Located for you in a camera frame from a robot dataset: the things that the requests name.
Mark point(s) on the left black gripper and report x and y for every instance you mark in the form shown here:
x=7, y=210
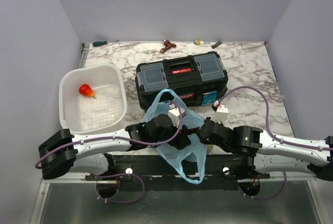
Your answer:
x=181, y=140

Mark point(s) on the light blue plastic bag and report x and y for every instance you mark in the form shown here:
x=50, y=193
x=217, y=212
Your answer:
x=195, y=153

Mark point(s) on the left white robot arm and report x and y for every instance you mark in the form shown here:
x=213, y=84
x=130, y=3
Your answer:
x=59, y=152

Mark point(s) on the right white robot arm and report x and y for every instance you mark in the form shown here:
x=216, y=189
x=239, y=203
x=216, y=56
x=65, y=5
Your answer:
x=268, y=152

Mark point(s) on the red fake pear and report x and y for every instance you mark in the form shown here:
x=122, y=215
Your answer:
x=85, y=90

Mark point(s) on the black plastic toolbox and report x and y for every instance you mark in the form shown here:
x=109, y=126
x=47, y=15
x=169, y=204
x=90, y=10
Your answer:
x=198, y=80

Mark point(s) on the brown faucet tap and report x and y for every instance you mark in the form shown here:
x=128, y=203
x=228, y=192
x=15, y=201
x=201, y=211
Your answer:
x=167, y=45

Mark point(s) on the yellow white small connector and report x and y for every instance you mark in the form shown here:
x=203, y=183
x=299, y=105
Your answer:
x=198, y=42

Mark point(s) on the small black clip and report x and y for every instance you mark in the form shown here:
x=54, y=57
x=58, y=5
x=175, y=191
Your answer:
x=216, y=44

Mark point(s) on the white plastic basket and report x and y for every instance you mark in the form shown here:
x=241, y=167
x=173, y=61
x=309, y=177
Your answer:
x=92, y=100

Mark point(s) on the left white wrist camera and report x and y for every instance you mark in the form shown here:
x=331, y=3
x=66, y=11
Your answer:
x=175, y=114

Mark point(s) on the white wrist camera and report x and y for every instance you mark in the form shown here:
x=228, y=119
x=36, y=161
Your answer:
x=175, y=114
x=220, y=112

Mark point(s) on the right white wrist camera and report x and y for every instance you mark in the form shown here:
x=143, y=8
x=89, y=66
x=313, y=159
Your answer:
x=220, y=112

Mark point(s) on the green handled screwdriver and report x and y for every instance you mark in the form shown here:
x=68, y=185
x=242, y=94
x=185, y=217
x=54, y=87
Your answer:
x=101, y=43

